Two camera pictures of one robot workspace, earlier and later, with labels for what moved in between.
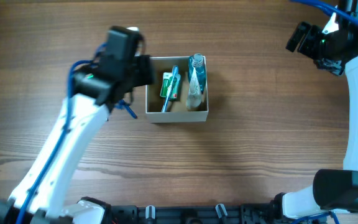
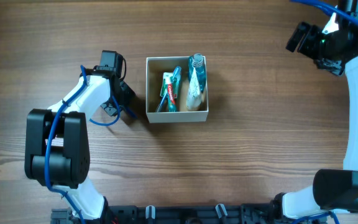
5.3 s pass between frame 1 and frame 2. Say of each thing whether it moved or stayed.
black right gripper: stayed
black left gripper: moved
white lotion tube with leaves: stayed
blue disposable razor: stayed
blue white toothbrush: moved
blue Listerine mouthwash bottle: stayed
